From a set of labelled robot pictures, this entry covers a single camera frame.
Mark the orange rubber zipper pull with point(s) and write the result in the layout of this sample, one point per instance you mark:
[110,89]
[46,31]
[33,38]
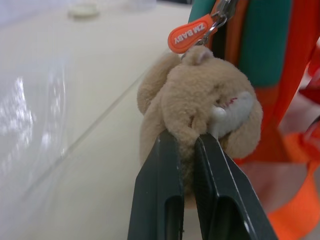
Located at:
[187,35]

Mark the small white round cap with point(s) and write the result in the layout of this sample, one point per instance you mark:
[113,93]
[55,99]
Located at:
[82,11]

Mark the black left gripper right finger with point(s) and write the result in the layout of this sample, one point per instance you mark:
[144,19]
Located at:
[225,200]

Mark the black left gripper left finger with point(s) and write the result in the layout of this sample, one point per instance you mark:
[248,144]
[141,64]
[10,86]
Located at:
[156,190]

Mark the orange and teal backpack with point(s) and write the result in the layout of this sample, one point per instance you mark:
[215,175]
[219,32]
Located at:
[265,50]

